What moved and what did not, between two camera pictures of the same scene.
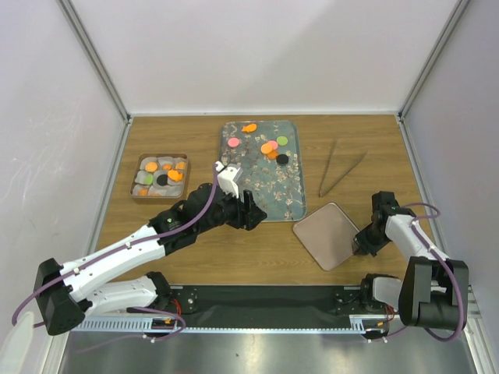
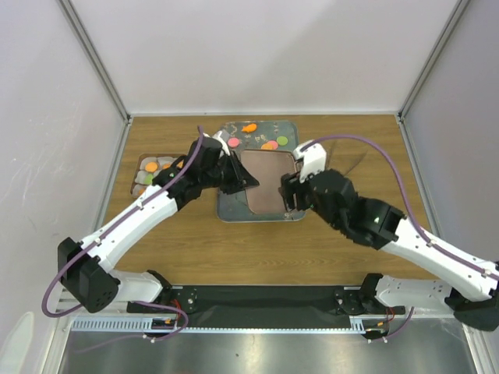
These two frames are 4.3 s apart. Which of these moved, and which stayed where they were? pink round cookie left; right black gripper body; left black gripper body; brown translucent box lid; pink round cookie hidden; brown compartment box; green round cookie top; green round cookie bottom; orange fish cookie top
Moved: left black gripper body; brown translucent box lid; right black gripper body
Stayed: brown compartment box; pink round cookie left; green round cookie top; pink round cookie hidden; orange fish cookie top; green round cookie bottom
